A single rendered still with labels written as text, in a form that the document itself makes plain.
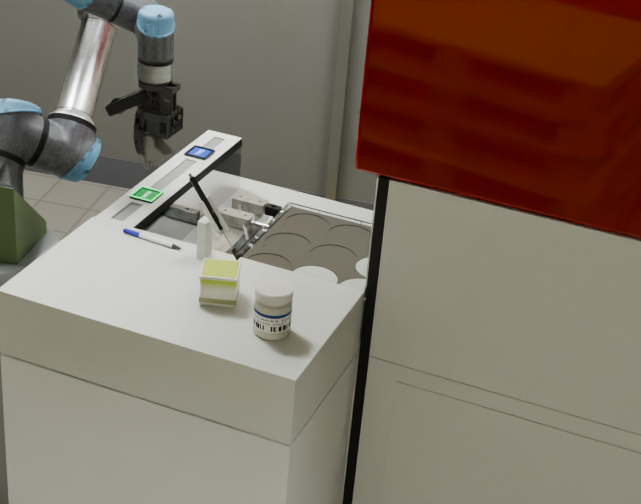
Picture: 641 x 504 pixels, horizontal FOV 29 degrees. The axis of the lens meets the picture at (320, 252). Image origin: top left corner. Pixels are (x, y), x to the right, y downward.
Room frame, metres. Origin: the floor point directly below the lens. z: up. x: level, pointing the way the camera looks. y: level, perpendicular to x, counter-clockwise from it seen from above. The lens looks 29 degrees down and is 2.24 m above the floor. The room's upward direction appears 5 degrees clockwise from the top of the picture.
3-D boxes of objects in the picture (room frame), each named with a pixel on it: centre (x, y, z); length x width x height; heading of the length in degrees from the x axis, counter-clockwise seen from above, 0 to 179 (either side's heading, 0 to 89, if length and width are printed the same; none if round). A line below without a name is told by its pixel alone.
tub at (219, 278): (2.08, 0.19, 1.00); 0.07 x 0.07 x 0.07; 0
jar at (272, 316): (1.98, 0.08, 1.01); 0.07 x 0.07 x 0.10
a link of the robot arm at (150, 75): (2.48, 0.38, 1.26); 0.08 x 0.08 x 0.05
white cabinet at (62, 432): (2.38, 0.16, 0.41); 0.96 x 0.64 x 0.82; 160
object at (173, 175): (2.61, 0.35, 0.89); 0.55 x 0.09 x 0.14; 160
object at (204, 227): (2.23, 0.22, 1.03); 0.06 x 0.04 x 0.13; 70
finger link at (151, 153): (2.46, 0.38, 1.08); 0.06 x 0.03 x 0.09; 70
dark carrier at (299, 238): (2.40, -0.03, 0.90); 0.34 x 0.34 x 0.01; 70
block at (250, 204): (2.62, 0.17, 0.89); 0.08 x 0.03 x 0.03; 70
